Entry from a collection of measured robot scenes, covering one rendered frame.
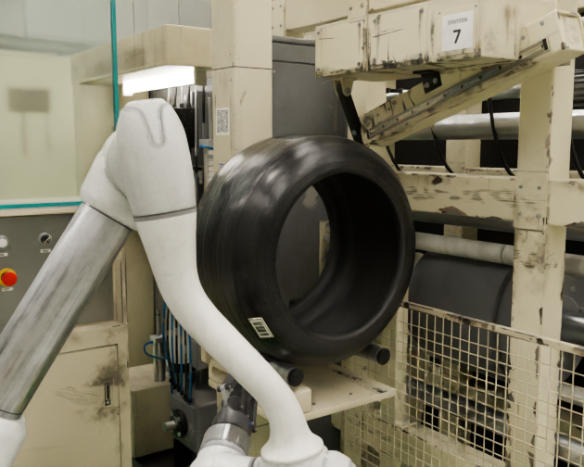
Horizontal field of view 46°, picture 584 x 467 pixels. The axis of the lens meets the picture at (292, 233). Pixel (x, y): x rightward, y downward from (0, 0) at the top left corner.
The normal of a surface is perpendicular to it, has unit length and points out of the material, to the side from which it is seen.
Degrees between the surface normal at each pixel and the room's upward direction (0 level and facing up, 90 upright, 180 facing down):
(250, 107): 90
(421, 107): 90
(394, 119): 90
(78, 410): 90
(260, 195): 65
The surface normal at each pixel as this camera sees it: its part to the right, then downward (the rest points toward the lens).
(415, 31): -0.82, 0.07
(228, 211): -0.75, -0.33
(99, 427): 0.58, 0.11
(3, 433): 0.82, -0.27
